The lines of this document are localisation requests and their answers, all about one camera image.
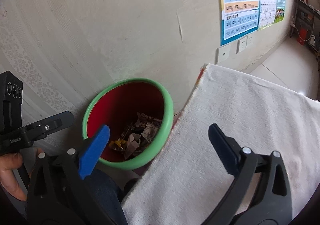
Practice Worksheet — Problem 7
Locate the white wall socket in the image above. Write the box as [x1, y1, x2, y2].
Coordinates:
[236, 34, 253, 53]

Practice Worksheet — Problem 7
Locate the white towel mat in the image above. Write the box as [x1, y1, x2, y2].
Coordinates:
[122, 64, 319, 224]

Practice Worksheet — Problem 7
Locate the brown paper trash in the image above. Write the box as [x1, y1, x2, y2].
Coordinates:
[108, 113, 162, 161]

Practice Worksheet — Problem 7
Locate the blue pinyin wall poster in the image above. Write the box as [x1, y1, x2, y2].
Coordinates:
[214, 0, 261, 46]

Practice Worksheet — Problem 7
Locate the red container on shelf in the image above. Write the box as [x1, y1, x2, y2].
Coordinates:
[297, 27, 309, 45]

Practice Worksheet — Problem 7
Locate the green rimmed red trash bin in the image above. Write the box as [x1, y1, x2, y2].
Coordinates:
[81, 78, 174, 170]

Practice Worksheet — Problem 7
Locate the white wall switch plate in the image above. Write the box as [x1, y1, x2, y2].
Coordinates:
[216, 44, 231, 64]

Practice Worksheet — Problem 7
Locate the black metal shelf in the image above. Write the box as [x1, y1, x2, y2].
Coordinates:
[289, 0, 319, 61]

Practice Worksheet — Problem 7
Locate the person's left hand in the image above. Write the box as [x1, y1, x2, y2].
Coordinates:
[0, 147, 46, 202]

